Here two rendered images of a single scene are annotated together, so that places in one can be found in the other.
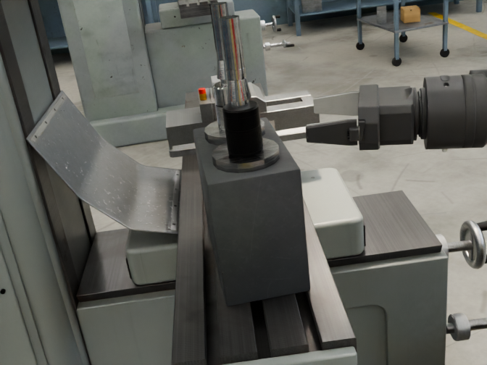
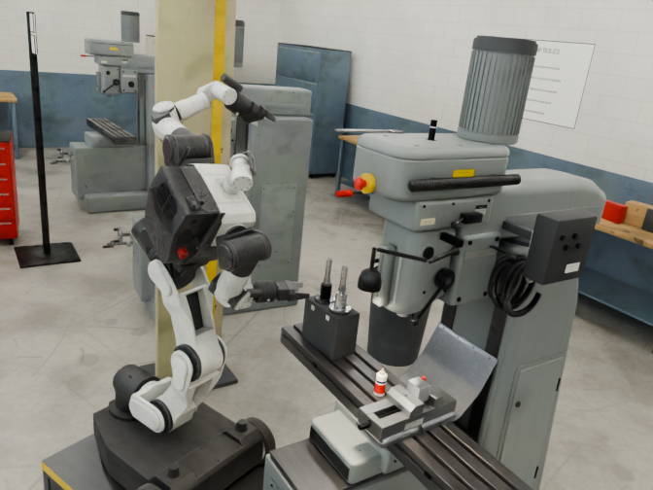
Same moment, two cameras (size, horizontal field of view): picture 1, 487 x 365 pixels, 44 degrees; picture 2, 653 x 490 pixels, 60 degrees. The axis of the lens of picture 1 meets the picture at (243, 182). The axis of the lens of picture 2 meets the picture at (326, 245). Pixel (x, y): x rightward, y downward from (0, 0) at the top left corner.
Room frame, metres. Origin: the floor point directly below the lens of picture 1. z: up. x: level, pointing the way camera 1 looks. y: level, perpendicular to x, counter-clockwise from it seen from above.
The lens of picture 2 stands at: (2.54, -1.22, 2.15)
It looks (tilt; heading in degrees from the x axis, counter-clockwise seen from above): 20 degrees down; 146
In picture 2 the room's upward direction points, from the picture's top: 6 degrees clockwise
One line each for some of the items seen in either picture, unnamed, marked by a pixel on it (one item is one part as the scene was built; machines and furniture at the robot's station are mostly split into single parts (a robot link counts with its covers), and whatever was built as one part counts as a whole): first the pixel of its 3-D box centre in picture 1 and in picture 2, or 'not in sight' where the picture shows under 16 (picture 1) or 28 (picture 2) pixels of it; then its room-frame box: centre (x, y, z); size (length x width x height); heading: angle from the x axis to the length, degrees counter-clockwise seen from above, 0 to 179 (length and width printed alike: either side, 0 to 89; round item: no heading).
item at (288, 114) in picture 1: (240, 114); (408, 406); (1.34, -0.01, 0.99); 0.35 x 0.15 x 0.11; 93
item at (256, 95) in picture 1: (249, 97); (404, 401); (1.34, -0.04, 1.03); 0.12 x 0.06 x 0.04; 3
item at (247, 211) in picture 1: (248, 200); (329, 324); (0.80, 0.00, 1.04); 0.22 x 0.12 x 0.20; 6
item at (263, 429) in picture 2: not in sight; (255, 440); (0.75, -0.29, 0.50); 0.20 x 0.05 x 0.20; 22
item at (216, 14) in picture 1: (223, 44); (343, 279); (0.84, 0.00, 1.26); 0.03 x 0.03 x 0.11
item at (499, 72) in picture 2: not in sight; (496, 89); (1.20, 0.26, 2.05); 0.20 x 0.20 x 0.32
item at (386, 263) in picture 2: not in sight; (384, 274); (1.21, -0.10, 1.44); 0.04 x 0.04 x 0.21; 1
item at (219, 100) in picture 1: (232, 108); (340, 300); (0.84, 0.00, 1.17); 0.05 x 0.05 x 0.06
